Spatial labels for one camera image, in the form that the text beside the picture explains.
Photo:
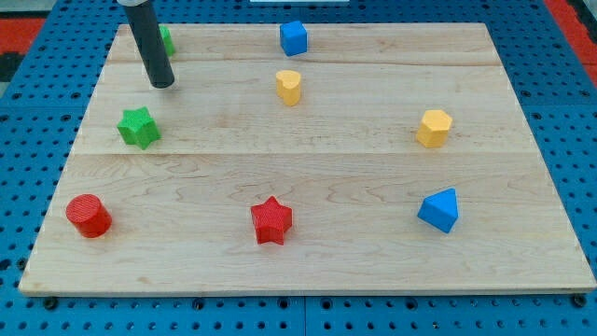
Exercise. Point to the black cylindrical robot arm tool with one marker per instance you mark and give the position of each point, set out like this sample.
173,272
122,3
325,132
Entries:
143,21

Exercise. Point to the yellow heart block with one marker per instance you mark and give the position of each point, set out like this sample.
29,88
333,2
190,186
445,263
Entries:
288,86

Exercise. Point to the light wooden board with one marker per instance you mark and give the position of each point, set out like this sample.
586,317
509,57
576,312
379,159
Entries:
344,159

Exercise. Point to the red star block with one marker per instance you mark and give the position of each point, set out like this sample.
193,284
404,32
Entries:
271,221

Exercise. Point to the blue cube block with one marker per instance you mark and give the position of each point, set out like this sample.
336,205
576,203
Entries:
293,38

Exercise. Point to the yellow hexagon block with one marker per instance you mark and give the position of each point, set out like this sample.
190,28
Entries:
434,128

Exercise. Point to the blue triangular prism block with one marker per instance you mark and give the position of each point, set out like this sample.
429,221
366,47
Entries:
440,210

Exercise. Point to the green star block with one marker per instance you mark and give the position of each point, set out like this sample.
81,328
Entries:
138,128

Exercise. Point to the green block behind tool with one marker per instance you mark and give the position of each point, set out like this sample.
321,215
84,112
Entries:
167,40

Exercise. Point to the red cylinder block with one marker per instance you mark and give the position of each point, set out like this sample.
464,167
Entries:
89,216

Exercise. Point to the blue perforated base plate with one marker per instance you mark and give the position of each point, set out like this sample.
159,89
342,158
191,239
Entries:
45,101

